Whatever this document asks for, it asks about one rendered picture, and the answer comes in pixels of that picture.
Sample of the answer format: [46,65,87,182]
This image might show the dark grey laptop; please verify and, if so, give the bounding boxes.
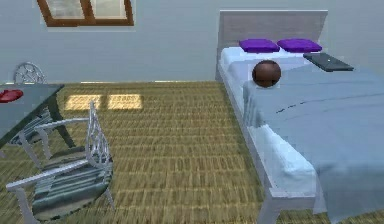
[302,52,355,73]

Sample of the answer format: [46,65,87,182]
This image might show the red bowl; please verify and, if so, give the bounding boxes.
[0,88,25,104]

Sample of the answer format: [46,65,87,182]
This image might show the brown ball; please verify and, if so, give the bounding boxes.
[251,59,282,89]

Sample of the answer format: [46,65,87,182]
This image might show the purple pillow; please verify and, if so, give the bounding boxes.
[238,38,281,54]
[276,38,323,54]

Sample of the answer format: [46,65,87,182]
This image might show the grey bed with blue blanket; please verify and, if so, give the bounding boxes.
[215,9,384,224]

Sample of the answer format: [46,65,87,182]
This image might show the brown framed window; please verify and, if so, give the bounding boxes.
[36,0,135,28]

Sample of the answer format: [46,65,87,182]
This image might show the dark grey table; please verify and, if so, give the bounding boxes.
[0,83,77,159]

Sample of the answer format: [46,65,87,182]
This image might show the white chair with striped cushion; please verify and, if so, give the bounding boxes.
[5,99,116,224]
[8,61,54,146]

